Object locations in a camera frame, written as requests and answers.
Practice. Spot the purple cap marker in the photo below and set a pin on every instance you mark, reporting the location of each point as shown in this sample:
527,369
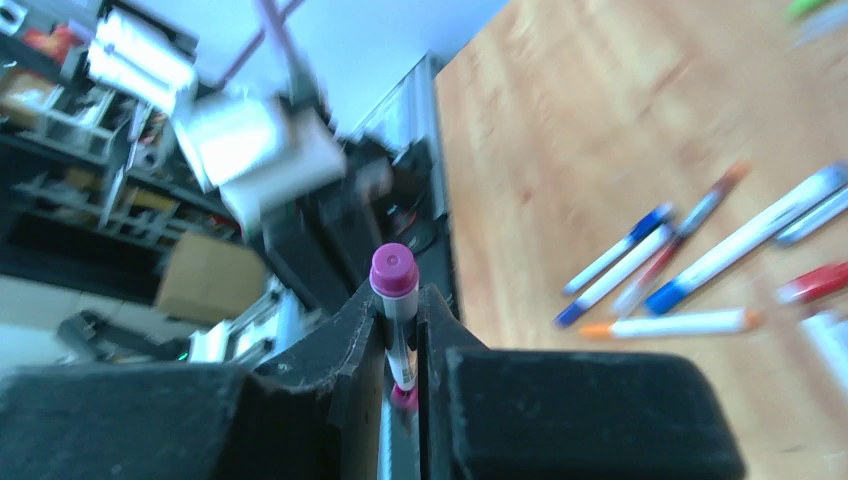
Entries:
395,279

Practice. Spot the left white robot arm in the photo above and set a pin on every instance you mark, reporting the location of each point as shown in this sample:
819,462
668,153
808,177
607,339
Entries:
302,203

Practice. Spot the navy cap marker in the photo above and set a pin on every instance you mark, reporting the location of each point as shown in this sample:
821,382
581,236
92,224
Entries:
639,231
801,228

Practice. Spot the brown cap marker horizontal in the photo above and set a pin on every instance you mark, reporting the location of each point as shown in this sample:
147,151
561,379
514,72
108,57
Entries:
827,332

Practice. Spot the cardboard box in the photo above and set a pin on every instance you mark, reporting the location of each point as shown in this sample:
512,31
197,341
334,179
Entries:
208,280

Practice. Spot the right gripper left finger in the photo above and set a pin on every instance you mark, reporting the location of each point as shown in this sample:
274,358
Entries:
321,409

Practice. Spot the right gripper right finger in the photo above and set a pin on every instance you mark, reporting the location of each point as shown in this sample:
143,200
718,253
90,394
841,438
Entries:
437,331

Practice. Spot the purple tip white marker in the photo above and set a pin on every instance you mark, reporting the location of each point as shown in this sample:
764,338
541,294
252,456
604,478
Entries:
626,266

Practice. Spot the orange red cap marker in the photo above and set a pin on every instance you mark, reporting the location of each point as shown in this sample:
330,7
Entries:
647,277

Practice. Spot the green marker cap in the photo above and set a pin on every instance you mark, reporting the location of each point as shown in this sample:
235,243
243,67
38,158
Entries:
800,8

